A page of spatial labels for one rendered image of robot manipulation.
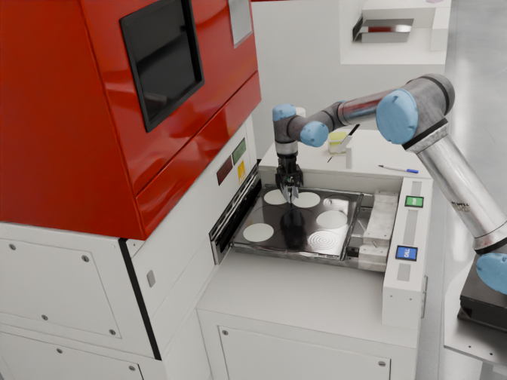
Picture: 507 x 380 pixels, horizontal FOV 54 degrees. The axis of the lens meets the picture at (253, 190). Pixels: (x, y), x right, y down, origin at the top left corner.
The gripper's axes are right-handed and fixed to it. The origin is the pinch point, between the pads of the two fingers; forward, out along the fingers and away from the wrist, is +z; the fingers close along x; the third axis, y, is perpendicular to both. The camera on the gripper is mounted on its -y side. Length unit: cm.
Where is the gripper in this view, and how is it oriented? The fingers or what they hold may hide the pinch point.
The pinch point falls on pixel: (290, 198)
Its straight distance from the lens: 177.1
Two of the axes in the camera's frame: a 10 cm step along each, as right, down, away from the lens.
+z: 1.1, 8.5, 5.2
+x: 9.8, -1.9, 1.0
